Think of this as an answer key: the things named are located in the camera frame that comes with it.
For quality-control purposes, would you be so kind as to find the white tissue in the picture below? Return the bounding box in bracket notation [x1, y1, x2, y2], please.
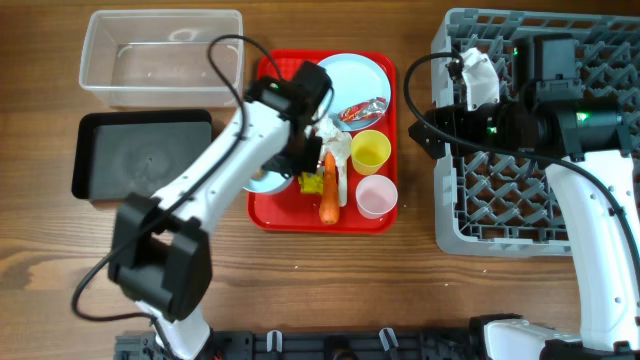
[314, 117, 352, 166]

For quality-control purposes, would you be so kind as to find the yellow cup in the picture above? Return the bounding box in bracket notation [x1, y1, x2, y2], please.
[351, 130, 391, 175]

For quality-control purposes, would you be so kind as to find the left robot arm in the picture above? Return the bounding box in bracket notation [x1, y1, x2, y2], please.
[108, 61, 332, 359]

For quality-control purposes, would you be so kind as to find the black cable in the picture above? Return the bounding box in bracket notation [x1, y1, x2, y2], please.
[402, 51, 640, 311]
[70, 33, 286, 324]

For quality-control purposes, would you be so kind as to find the left black cable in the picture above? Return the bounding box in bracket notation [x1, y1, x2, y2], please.
[70, 33, 286, 324]

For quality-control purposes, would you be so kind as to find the red foil wrapper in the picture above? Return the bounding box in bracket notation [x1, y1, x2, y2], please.
[338, 97, 388, 123]

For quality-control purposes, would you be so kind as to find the right black cable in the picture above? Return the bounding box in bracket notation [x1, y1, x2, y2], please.
[402, 51, 640, 311]

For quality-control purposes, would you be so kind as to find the red serving tray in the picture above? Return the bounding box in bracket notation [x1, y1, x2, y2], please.
[247, 49, 398, 235]

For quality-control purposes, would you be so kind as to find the white plastic spoon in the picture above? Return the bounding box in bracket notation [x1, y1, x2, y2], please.
[336, 150, 350, 207]

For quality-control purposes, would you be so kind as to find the grey dishwasher rack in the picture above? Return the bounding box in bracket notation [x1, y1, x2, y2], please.
[431, 8, 639, 257]

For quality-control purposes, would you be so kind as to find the pink cup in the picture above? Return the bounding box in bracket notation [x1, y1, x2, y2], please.
[355, 175, 398, 219]

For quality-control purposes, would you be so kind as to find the light blue bowl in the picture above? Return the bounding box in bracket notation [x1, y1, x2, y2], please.
[243, 171, 294, 195]

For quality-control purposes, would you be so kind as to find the light blue plate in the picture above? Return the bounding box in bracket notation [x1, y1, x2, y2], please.
[318, 53, 392, 132]

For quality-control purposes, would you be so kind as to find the yellow foil wrapper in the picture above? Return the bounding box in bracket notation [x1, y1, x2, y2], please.
[298, 172, 324, 195]

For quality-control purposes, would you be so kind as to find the clear plastic bin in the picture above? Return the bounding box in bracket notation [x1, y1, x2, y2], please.
[79, 9, 244, 108]

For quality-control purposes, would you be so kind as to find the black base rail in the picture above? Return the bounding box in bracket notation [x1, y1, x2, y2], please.
[113, 327, 474, 360]

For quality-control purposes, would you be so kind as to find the black plastic tray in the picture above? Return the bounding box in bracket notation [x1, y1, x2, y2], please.
[71, 109, 213, 201]

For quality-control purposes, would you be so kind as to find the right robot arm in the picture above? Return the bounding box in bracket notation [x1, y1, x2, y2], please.
[410, 34, 639, 359]

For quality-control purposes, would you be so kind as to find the orange carrot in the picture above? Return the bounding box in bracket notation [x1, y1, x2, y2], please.
[319, 153, 340, 225]

